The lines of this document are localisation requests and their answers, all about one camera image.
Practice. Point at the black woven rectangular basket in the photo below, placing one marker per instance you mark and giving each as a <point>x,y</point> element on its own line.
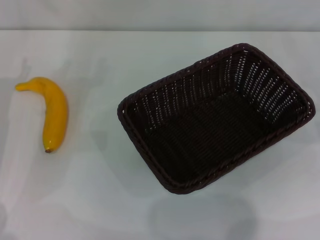
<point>200,130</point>

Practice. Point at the yellow banana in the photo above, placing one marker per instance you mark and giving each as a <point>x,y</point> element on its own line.
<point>55,107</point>

